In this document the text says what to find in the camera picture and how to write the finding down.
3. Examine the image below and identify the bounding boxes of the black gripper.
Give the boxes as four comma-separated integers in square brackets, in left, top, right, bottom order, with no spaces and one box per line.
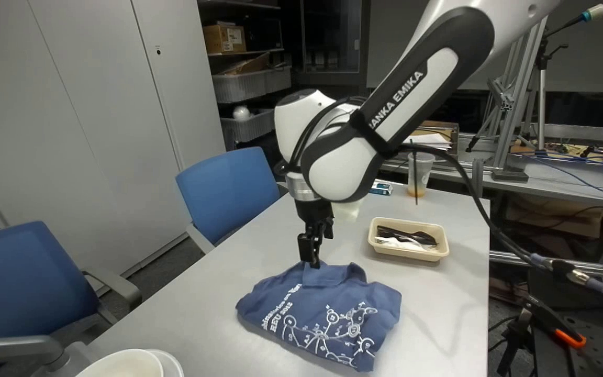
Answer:
[293,198,337,271]

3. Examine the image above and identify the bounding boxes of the blue printed t-shirt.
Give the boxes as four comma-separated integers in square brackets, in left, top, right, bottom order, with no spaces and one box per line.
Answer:
[235,260,404,375]

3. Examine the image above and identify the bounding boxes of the black plastic utensils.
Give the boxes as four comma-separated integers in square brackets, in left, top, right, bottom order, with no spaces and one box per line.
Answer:
[374,224,439,246]

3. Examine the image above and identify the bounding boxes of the beige plastic tray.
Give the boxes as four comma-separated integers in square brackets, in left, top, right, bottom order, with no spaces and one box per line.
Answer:
[367,214,452,263]

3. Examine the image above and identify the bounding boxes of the blue office chair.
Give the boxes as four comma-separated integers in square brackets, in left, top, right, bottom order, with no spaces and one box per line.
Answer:
[0,220,145,377]
[174,144,293,255]

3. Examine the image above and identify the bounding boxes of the grey plastic storage bin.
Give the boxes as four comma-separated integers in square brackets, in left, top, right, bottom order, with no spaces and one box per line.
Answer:
[211,62,294,106]
[220,101,280,148]

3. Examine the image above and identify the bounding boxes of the clear plastic cup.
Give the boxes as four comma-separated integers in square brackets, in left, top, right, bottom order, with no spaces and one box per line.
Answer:
[407,148,438,198]

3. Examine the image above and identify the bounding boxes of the small white round object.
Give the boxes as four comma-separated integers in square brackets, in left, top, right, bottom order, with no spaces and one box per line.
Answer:
[230,104,256,123]

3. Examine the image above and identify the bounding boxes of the white paper stack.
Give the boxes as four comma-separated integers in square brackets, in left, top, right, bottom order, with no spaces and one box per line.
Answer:
[412,131,452,153]

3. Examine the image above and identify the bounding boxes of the flat cardboard pile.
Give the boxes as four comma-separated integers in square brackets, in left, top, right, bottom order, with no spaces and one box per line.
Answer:
[412,120,461,168]

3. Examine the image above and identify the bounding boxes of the dark glass door cabinet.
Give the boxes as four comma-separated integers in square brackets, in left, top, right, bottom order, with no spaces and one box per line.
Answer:
[293,0,372,89]

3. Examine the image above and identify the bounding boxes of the white bowl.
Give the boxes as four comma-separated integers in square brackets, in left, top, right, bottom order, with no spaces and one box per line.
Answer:
[75,347,186,377]

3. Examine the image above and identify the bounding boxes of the small black tripod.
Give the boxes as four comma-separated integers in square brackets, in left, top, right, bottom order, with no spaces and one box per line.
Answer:
[495,305,538,377]

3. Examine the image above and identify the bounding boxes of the dark metal shelf unit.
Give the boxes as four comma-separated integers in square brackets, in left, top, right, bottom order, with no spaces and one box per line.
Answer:
[197,0,302,153]

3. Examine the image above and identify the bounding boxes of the brown cardboard box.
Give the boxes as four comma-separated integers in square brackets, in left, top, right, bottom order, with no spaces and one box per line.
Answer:
[201,19,248,57]

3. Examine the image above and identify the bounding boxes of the grey workbench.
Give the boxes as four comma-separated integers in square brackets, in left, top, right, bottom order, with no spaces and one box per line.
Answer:
[376,121,603,212]

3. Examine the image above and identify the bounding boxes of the white cabinet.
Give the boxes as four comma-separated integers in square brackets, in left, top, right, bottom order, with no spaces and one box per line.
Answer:
[0,0,227,280]

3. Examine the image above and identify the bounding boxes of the aluminium rail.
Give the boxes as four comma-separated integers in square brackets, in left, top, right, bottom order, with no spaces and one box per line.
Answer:
[487,206,603,297]

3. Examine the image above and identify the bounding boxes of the aluminium frame struts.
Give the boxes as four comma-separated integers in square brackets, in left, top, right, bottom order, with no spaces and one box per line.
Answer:
[485,16,556,183]

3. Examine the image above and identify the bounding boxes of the orange handled black clamp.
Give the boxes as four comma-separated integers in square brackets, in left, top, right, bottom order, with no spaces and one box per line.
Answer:
[516,291,590,351]

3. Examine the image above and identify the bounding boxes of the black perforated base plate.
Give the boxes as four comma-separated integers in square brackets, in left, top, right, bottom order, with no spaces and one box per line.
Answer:
[529,316,603,377]

